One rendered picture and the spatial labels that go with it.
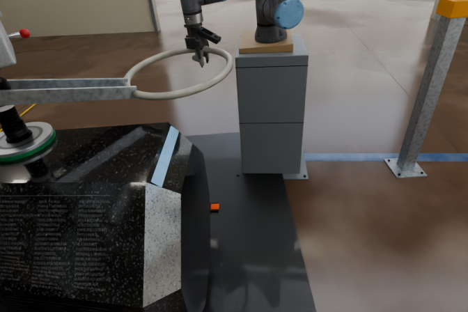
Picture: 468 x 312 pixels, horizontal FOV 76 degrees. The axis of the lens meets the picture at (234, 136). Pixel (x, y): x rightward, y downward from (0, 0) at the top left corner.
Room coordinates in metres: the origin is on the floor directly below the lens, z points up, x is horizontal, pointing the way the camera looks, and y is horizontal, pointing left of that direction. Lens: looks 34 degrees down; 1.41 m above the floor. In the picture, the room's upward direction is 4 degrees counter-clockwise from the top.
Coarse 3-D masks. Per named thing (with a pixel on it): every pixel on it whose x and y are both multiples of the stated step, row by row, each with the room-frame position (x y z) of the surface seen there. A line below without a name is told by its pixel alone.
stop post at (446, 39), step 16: (448, 0) 1.54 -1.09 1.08; (464, 0) 1.50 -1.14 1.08; (448, 16) 1.51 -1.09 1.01; (464, 16) 1.50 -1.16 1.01; (448, 32) 1.52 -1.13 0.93; (432, 48) 1.58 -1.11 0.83; (448, 48) 1.52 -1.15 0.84; (432, 64) 1.54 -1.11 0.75; (448, 64) 1.52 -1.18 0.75; (432, 80) 1.52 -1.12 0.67; (416, 96) 1.59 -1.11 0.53; (432, 96) 1.52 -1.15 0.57; (416, 112) 1.55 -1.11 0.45; (432, 112) 1.52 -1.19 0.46; (416, 128) 1.52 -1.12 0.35; (416, 144) 1.52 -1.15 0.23; (384, 160) 1.64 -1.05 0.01; (400, 160) 1.56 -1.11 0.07; (400, 176) 1.47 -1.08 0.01; (416, 176) 1.46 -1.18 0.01
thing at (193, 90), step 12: (180, 48) 1.51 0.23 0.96; (204, 48) 1.47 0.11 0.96; (216, 48) 1.43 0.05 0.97; (144, 60) 1.43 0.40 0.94; (156, 60) 1.46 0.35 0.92; (228, 60) 1.27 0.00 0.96; (132, 72) 1.32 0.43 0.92; (228, 72) 1.18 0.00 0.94; (204, 84) 1.08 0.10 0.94; (144, 96) 1.07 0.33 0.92; (156, 96) 1.05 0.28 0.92; (168, 96) 1.04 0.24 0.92; (180, 96) 1.04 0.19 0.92
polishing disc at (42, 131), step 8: (32, 128) 0.99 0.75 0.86; (40, 128) 0.99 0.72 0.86; (48, 128) 0.98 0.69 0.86; (0, 136) 0.95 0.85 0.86; (32, 136) 0.93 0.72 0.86; (40, 136) 0.93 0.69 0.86; (48, 136) 0.93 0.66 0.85; (0, 144) 0.90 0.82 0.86; (8, 144) 0.89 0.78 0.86; (16, 144) 0.89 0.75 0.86; (24, 144) 0.88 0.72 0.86; (32, 144) 0.88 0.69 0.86; (40, 144) 0.89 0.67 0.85; (0, 152) 0.85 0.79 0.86; (8, 152) 0.84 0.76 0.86; (16, 152) 0.84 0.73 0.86; (24, 152) 0.85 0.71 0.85
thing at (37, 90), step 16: (16, 80) 1.01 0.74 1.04; (32, 80) 1.04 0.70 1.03; (48, 80) 1.06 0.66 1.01; (64, 80) 1.09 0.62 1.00; (80, 80) 1.12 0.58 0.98; (96, 80) 1.15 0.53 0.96; (112, 80) 1.18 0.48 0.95; (0, 96) 0.89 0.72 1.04; (16, 96) 0.91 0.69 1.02; (32, 96) 0.94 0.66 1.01; (48, 96) 0.96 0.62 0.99; (64, 96) 0.98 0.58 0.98; (80, 96) 1.01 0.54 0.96; (96, 96) 1.04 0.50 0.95; (112, 96) 1.07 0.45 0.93; (128, 96) 1.10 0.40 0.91
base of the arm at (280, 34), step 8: (264, 24) 1.73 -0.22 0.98; (272, 24) 1.71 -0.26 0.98; (256, 32) 1.77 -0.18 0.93; (264, 32) 1.72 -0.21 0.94; (272, 32) 1.71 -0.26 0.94; (280, 32) 1.72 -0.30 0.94; (256, 40) 1.76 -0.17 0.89; (264, 40) 1.71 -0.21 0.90; (272, 40) 1.70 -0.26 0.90; (280, 40) 1.71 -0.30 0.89
